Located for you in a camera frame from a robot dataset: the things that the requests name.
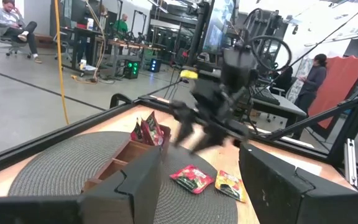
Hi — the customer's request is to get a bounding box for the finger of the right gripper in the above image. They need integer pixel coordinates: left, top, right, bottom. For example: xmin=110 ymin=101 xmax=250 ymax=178
xmin=169 ymin=100 xmax=196 ymax=147
xmin=190 ymin=120 xmax=230 ymax=156

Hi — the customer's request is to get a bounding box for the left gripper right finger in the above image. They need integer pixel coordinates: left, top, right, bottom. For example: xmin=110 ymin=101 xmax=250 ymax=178
xmin=240 ymin=143 xmax=323 ymax=224

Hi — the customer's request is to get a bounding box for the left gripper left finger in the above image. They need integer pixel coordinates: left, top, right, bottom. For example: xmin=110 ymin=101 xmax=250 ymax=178
xmin=78 ymin=146 xmax=164 ymax=224

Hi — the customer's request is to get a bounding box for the red tea packet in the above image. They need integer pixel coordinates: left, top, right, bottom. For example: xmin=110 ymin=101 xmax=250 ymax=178
xmin=140 ymin=111 xmax=165 ymax=146
xmin=169 ymin=164 xmax=215 ymax=195
xmin=130 ymin=117 xmax=145 ymax=143

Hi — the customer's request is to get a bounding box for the orange tea packet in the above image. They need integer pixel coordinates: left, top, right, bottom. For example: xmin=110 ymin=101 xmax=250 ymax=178
xmin=214 ymin=169 xmax=247 ymax=203

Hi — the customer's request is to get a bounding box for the yellow tape tag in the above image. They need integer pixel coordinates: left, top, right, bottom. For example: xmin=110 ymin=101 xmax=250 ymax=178
xmin=180 ymin=69 xmax=199 ymax=80

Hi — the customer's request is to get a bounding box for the wooden three-compartment box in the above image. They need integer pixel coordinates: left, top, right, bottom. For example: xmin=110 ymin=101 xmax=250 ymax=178
xmin=81 ymin=124 xmax=172 ymax=194

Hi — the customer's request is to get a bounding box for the box with blue lights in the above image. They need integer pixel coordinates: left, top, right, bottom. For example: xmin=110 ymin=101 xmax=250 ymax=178
xmin=149 ymin=57 xmax=163 ymax=73

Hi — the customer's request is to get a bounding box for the grey desk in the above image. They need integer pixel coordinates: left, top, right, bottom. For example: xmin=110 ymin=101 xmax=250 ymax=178
xmin=252 ymin=88 xmax=308 ymax=119

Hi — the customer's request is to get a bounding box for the computer with green lights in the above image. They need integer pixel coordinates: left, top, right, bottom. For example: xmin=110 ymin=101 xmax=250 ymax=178
xmin=122 ymin=58 xmax=141 ymax=80

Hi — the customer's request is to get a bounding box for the large display screen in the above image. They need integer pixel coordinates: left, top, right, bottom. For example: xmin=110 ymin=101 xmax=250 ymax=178
xmin=201 ymin=0 xmax=237 ymax=54

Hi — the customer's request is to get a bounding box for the round grey woven placemat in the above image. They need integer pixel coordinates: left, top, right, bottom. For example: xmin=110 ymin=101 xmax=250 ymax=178
xmin=7 ymin=130 xmax=239 ymax=224

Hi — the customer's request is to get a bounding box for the wooden top workbench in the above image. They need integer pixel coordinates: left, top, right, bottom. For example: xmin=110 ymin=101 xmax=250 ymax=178
xmin=94 ymin=39 xmax=162 ymax=78

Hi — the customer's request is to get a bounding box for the person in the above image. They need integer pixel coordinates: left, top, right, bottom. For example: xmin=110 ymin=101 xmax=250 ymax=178
xmin=112 ymin=13 xmax=130 ymax=35
xmin=0 ymin=0 xmax=43 ymax=65
xmin=291 ymin=53 xmax=328 ymax=141

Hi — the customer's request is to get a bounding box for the orange partition panel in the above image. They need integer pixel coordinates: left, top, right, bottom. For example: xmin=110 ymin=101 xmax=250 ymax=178
xmin=308 ymin=55 xmax=358 ymax=130

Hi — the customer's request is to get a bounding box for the silver metal bracket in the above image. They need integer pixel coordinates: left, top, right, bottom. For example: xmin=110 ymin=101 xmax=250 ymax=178
xmin=344 ymin=138 xmax=358 ymax=188

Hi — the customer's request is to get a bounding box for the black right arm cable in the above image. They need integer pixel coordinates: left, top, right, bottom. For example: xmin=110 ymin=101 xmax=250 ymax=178
xmin=249 ymin=34 xmax=293 ymax=73

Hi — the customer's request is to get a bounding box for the yellow hanging cable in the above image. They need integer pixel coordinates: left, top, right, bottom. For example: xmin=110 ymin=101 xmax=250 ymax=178
xmin=53 ymin=0 xmax=71 ymax=126

